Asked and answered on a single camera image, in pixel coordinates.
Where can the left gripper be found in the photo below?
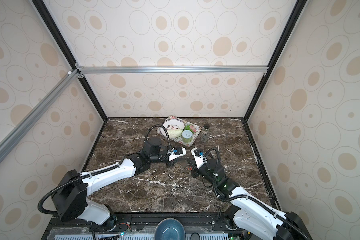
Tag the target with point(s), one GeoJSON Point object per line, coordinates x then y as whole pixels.
{"type": "Point", "coordinates": [171, 163]}

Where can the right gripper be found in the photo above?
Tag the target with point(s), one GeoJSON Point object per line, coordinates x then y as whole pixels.
{"type": "Point", "coordinates": [194, 169]}

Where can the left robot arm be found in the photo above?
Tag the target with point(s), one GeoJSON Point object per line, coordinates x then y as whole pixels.
{"type": "Point", "coordinates": [69, 200]}

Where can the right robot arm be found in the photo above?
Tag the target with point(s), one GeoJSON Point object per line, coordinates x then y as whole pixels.
{"type": "Point", "coordinates": [246, 211]}

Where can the pale cabbage piece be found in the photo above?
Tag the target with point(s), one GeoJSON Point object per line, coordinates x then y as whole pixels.
{"type": "Point", "coordinates": [174, 133]}

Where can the green tin can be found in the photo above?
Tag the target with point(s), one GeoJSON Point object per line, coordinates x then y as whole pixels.
{"type": "Point", "coordinates": [187, 136]}

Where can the empty glass shaker silver lid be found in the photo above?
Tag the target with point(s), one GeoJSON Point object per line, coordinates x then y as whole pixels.
{"type": "Point", "coordinates": [205, 138]}

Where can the floral rectangular tray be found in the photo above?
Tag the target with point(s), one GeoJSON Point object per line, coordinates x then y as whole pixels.
{"type": "Point", "coordinates": [195, 127]}

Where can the white plate with rim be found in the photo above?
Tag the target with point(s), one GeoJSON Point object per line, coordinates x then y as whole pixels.
{"type": "Point", "coordinates": [173, 124]}

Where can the herb jar black lid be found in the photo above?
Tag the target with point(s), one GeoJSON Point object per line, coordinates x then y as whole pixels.
{"type": "Point", "coordinates": [206, 128]}

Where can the green leaf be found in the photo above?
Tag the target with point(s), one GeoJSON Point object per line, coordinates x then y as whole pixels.
{"type": "Point", "coordinates": [188, 127]}

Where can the blue bowl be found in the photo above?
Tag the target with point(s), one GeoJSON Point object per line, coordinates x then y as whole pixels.
{"type": "Point", "coordinates": [170, 229]}

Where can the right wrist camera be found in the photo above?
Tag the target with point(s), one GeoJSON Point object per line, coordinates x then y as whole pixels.
{"type": "Point", "coordinates": [198, 155]}

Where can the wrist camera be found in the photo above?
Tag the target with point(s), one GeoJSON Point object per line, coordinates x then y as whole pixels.
{"type": "Point", "coordinates": [176, 153]}
{"type": "Point", "coordinates": [198, 155]}

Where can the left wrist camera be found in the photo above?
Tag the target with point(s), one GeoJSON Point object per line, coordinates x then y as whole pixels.
{"type": "Point", "coordinates": [176, 153]}

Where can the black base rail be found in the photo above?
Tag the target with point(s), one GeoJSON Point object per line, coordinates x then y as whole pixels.
{"type": "Point", "coordinates": [155, 226]}

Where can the horizontal aluminium rail back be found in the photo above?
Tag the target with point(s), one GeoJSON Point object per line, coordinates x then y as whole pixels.
{"type": "Point", "coordinates": [173, 69]}

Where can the diagonal aluminium rail left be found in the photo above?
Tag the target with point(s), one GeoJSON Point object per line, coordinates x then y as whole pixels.
{"type": "Point", "coordinates": [14, 137]}

